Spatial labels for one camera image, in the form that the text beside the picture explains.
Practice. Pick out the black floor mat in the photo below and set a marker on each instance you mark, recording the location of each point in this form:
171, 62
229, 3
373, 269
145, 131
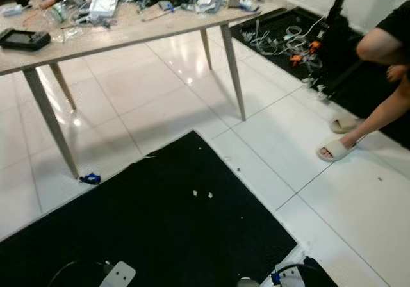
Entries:
355, 87
154, 236

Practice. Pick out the person in black shorts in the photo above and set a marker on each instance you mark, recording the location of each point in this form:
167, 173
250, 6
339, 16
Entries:
384, 114

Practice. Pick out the crushed clear plastic bottle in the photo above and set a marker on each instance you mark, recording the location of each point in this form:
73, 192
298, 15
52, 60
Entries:
64, 11

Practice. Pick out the small blue clip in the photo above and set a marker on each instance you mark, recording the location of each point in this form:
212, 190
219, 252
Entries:
91, 179

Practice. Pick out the light wooden table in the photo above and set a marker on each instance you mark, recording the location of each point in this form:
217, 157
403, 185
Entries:
134, 32

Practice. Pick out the white plate with holes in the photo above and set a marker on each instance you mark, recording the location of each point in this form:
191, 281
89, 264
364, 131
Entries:
119, 276

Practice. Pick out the black handheld game console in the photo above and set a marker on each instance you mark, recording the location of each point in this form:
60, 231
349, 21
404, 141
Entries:
25, 40

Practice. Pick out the black floor stand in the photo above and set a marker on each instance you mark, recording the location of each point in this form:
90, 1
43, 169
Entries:
336, 43

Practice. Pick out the white flat cardboard box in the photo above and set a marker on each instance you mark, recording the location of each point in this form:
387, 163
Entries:
104, 3

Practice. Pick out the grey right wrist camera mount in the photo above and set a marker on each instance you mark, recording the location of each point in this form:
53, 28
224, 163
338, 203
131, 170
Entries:
291, 277

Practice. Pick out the beige slide sandal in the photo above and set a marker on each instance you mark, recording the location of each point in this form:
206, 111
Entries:
336, 151
344, 125

